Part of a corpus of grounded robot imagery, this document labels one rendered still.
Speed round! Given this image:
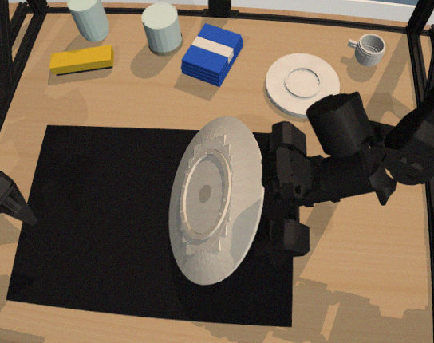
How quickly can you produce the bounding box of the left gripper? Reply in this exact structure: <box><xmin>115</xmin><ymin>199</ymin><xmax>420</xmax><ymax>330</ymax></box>
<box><xmin>257</xmin><ymin>121</ymin><xmax>341</xmax><ymax>257</ymax></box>

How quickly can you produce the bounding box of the cream oval platter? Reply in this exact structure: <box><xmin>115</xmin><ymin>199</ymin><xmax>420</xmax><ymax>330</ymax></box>
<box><xmin>169</xmin><ymin>116</ymin><xmax>264</xmax><ymax>285</ymax></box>

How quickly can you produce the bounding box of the grey cup with handle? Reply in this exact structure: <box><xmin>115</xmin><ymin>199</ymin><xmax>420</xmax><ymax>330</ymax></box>
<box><xmin>348</xmin><ymin>34</ymin><xmax>385</xmax><ymax>67</ymax></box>

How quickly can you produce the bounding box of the black rectangular mat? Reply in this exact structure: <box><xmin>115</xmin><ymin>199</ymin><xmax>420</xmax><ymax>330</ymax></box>
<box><xmin>6</xmin><ymin>125</ymin><xmax>293</xmax><ymax>327</ymax></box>

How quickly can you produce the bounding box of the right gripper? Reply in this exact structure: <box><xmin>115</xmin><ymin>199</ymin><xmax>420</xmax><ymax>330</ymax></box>
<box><xmin>0</xmin><ymin>171</ymin><xmax>37</xmax><ymax>226</ymax></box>

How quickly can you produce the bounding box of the white round saucer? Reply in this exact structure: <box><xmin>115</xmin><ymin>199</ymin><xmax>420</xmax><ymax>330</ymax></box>
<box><xmin>266</xmin><ymin>53</ymin><xmax>340</xmax><ymax>118</ymax></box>

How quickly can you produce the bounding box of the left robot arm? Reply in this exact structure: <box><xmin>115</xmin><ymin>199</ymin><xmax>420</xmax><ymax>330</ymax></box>
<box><xmin>261</xmin><ymin>85</ymin><xmax>434</xmax><ymax>206</ymax></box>

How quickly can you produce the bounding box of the yellow rectangular block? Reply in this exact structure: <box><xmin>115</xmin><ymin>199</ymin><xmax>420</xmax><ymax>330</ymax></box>
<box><xmin>50</xmin><ymin>45</ymin><xmax>114</xmax><ymax>76</ymax></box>

